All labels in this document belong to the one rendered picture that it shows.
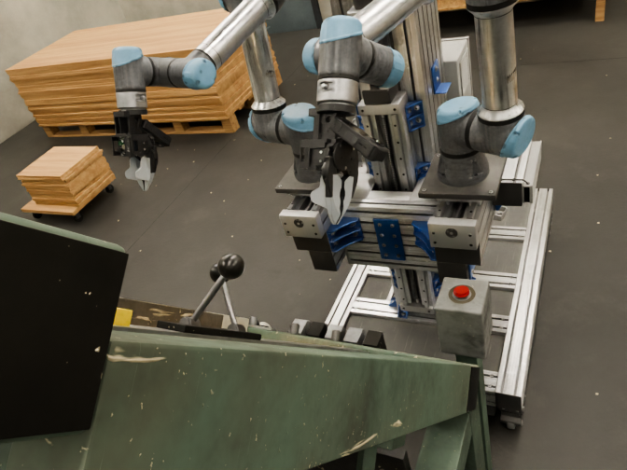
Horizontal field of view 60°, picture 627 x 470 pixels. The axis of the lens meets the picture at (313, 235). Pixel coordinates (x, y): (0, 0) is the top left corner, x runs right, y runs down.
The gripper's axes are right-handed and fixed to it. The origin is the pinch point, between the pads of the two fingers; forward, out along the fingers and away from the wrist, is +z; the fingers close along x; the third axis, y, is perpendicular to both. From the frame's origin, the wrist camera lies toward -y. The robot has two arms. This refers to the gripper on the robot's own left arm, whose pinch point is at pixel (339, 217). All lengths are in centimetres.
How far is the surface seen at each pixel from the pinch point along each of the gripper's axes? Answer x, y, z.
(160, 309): 7.4, 42.3, 23.3
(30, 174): -101, 371, -9
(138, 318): 13.9, 40.8, 24.3
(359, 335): -53, 29, 36
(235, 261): 27.7, -3.6, 6.2
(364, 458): -4.0, -6.4, 43.9
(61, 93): -173, 478, -91
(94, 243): 64, -33, 0
